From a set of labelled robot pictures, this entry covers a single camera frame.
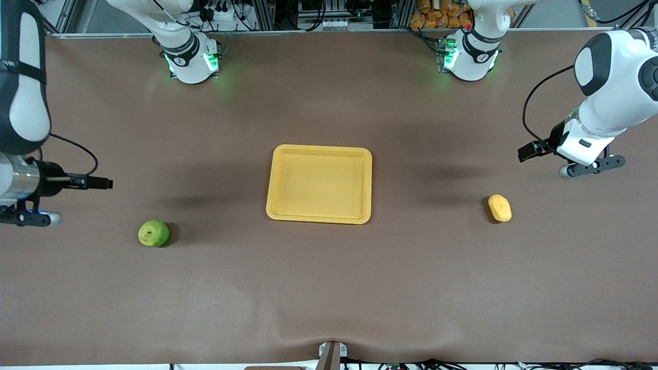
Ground bag of orange snacks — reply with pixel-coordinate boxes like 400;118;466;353
410;0;473;29

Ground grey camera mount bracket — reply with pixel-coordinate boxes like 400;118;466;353
318;341;348;370

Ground green apple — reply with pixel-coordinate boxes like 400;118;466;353
138;220;170;248

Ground aluminium frame post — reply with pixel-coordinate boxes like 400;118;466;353
391;0;413;29
252;0;276;30

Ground black electronics box with cables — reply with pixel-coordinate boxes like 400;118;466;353
297;0;378;30

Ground white power strip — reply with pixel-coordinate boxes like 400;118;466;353
203;4;242;24

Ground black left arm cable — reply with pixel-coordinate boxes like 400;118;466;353
522;0;658;145

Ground aluminium diagonal frame profile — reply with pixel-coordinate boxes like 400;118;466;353
39;0;78;34

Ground yellow potato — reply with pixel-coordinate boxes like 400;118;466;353
487;194;513;223

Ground yellow plastic tray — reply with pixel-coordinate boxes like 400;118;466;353
266;144;373;225

